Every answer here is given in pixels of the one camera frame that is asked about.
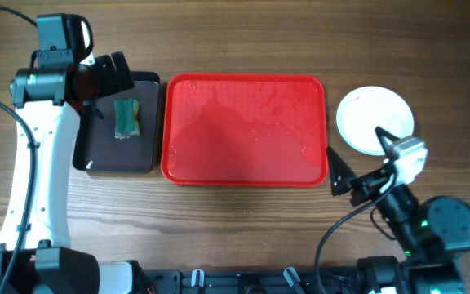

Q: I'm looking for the white plate back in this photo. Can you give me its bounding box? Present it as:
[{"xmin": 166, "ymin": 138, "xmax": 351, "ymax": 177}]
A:
[{"xmin": 336, "ymin": 86, "xmax": 415, "ymax": 156}]

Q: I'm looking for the green yellow sponge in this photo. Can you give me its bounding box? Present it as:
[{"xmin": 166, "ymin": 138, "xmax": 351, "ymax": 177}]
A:
[{"xmin": 114, "ymin": 99, "xmax": 140, "ymax": 138}]

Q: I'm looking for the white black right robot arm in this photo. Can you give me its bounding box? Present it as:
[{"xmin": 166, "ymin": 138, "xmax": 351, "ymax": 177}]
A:
[{"xmin": 314, "ymin": 127, "xmax": 470, "ymax": 294}]

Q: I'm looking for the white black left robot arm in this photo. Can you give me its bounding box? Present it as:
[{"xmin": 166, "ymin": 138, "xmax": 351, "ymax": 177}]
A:
[{"xmin": 0, "ymin": 51, "xmax": 149, "ymax": 293}]

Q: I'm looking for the black tray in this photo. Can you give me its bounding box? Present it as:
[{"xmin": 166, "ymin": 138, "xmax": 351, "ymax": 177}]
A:
[{"xmin": 73, "ymin": 71, "xmax": 160, "ymax": 173}]

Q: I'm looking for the red tray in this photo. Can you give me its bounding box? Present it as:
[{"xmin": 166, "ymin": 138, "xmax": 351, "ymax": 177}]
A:
[{"xmin": 161, "ymin": 73, "xmax": 329, "ymax": 187}]

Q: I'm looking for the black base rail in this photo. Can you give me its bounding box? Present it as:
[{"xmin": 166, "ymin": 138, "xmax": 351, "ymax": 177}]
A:
[{"xmin": 136, "ymin": 255, "xmax": 431, "ymax": 294}]

